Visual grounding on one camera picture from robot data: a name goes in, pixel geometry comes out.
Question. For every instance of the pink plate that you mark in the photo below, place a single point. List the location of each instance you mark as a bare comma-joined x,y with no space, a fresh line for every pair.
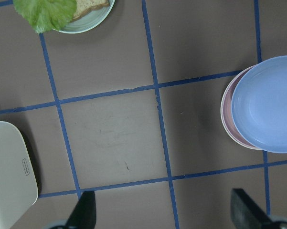
225,112

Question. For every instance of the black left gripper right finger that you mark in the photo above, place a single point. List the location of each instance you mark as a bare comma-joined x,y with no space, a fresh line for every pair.
245,213

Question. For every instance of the blue plate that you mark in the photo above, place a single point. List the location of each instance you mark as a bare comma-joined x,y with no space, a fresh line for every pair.
259,105

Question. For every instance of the green plate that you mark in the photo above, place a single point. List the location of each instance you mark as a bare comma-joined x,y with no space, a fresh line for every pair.
87,22

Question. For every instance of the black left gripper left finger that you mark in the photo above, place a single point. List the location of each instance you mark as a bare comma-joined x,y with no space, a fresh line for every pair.
84,213

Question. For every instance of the green lettuce leaf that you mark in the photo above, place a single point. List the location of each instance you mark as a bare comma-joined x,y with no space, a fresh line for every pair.
46,15

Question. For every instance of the cream toaster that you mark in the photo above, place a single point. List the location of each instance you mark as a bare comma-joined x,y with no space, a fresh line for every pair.
18,185

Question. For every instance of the bread slice on plate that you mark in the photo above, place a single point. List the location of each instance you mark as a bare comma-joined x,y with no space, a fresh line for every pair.
84,7

